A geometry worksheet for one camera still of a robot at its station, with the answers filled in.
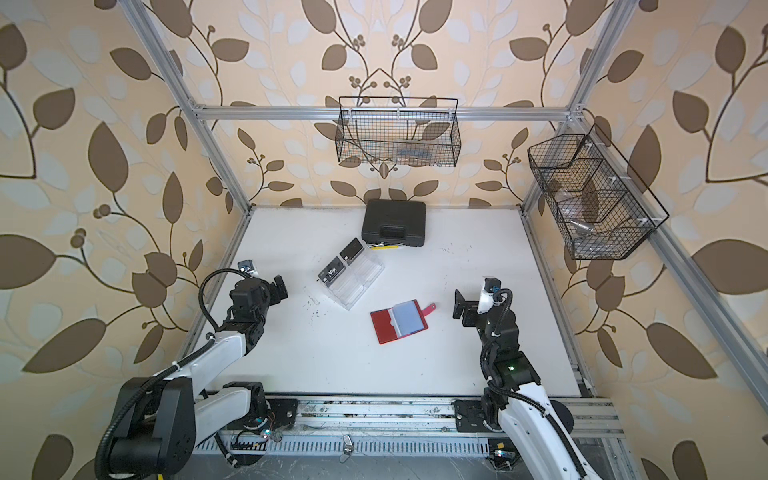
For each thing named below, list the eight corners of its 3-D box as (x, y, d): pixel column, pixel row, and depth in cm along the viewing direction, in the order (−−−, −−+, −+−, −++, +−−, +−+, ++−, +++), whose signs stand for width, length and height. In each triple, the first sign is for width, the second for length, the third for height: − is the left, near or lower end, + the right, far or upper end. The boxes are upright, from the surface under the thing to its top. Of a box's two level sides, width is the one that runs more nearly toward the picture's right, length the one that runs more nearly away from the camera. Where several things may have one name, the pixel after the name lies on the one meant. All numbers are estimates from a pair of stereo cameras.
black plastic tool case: (362, 246, 111) (361, 237, 106) (366, 209, 123) (365, 199, 119) (427, 247, 111) (428, 237, 106) (423, 209, 123) (425, 199, 119)
